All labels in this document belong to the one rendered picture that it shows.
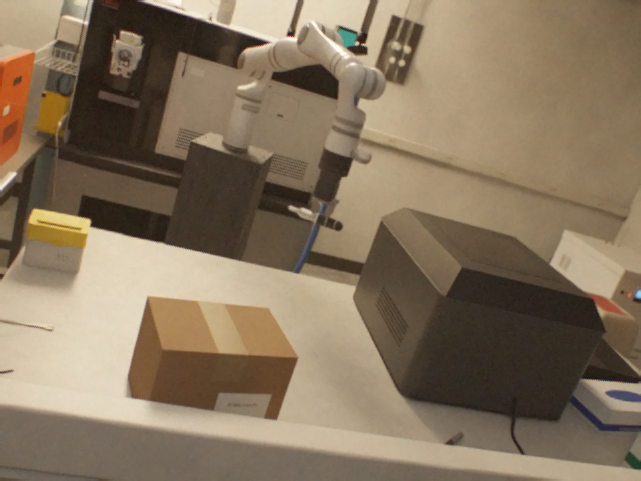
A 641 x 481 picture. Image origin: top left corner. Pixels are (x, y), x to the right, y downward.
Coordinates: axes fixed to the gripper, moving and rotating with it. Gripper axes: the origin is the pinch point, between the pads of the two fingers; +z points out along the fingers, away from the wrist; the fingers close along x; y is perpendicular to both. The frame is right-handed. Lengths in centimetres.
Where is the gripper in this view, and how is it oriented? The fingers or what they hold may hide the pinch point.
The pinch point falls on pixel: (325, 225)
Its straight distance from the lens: 149.3
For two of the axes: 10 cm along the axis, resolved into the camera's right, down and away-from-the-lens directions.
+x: -2.1, 2.3, -9.5
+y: -9.3, -3.6, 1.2
